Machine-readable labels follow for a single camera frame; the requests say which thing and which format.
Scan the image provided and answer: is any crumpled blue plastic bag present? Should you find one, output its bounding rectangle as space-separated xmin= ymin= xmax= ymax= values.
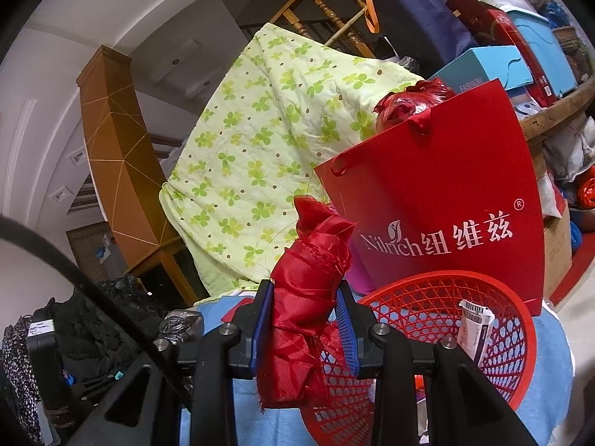
xmin=541 ymin=0 xmax=570 ymax=29

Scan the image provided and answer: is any orange brown wooden pillar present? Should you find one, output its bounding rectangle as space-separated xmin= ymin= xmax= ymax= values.
xmin=75 ymin=45 xmax=210 ymax=305

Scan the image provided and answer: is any black knit garment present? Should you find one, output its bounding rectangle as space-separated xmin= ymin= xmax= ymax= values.
xmin=32 ymin=283 xmax=168 ymax=382

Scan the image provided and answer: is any black plastic bag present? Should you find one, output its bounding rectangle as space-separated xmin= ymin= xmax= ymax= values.
xmin=158 ymin=309 xmax=205 ymax=347

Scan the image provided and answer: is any wooden stair railing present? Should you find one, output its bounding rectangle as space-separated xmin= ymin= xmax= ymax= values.
xmin=270 ymin=0 xmax=405 ymax=59

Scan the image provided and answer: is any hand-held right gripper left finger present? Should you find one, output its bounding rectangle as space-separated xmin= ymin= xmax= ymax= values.
xmin=70 ymin=279 xmax=276 ymax=446

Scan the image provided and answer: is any light blue cardboard box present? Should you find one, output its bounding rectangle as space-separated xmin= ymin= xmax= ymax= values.
xmin=425 ymin=45 xmax=535 ymax=96

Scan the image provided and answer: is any red cloth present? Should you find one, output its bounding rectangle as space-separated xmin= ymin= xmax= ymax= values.
xmin=255 ymin=196 xmax=356 ymax=412

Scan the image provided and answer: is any round wooden table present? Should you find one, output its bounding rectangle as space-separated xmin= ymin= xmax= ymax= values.
xmin=520 ymin=86 xmax=595 ymax=142

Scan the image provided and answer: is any black white speckled garment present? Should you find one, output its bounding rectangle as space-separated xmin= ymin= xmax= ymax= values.
xmin=0 ymin=323 xmax=42 ymax=442

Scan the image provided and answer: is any red paper gift bag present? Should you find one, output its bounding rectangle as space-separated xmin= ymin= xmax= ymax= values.
xmin=313 ymin=78 xmax=546 ymax=317

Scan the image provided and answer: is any orange red plastic bag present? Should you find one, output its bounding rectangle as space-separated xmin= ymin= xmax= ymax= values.
xmin=576 ymin=165 xmax=595 ymax=210

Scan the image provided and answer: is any light blue towel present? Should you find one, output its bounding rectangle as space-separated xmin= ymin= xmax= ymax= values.
xmin=179 ymin=288 xmax=575 ymax=446

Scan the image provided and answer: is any wicker basket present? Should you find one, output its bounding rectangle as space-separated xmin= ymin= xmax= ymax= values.
xmin=553 ymin=25 xmax=582 ymax=54

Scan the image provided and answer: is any brown wooden door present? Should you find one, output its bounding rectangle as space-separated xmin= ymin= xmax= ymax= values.
xmin=65 ymin=223 xmax=126 ymax=284

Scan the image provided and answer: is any dark red box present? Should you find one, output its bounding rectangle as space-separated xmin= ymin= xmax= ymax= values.
xmin=446 ymin=0 xmax=556 ymax=107

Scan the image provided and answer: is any navy bag with orange handles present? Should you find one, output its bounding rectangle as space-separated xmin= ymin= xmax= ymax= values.
xmin=365 ymin=0 xmax=479 ymax=75

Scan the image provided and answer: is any brown cardboard box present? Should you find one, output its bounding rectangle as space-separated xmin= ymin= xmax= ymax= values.
xmin=541 ymin=204 xmax=573 ymax=298

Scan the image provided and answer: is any red plastic basket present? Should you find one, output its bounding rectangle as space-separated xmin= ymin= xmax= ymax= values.
xmin=300 ymin=269 xmax=537 ymax=446

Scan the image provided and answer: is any knotted red plastic bag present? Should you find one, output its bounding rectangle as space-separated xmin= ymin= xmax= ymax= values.
xmin=373 ymin=79 xmax=459 ymax=138

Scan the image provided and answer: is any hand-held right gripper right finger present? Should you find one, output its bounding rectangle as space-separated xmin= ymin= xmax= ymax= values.
xmin=335 ymin=282 xmax=540 ymax=446

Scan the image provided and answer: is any white plastic sack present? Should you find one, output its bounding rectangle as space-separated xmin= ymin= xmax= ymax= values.
xmin=541 ymin=116 xmax=595 ymax=182

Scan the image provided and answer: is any long white box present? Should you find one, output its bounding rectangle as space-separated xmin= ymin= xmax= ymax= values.
xmin=453 ymin=300 xmax=496 ymax=363

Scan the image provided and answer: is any green clover print quilt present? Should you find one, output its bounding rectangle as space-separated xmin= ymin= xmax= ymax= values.
xmin=159 ymin=23 xmax=426 ymax=298

